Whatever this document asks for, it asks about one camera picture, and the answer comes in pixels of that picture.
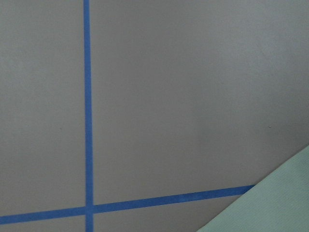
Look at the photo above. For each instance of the green long-sleeve shirt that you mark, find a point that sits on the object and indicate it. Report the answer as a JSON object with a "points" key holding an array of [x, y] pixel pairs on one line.
{"points": [[278, 203]]}

